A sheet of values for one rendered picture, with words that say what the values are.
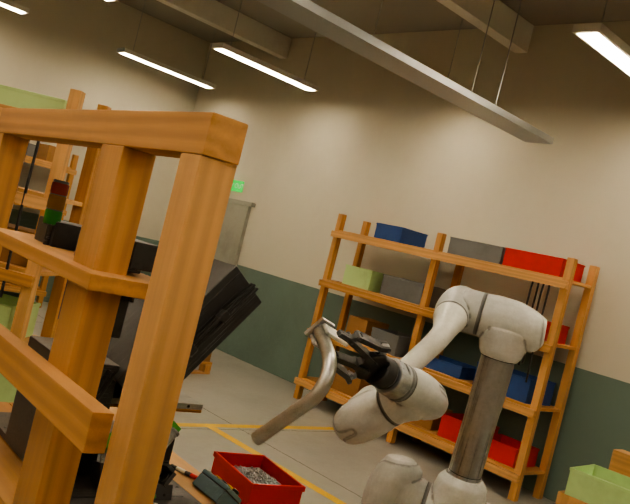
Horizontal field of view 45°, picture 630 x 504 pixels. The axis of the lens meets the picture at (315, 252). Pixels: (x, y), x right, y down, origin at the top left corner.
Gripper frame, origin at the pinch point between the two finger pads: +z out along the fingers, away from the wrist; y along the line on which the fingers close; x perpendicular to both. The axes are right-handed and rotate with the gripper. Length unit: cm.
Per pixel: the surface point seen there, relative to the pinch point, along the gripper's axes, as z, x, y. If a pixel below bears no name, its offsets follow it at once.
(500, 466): -502, -241, -148
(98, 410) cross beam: 26, -3, -44
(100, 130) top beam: 40, -73, -20
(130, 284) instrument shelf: 24, -33, -32
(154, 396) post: 21.7, 1.6, -31.3
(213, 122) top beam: 40, -29, 14
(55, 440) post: 17, -17, -72
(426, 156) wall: -462, -588, -41
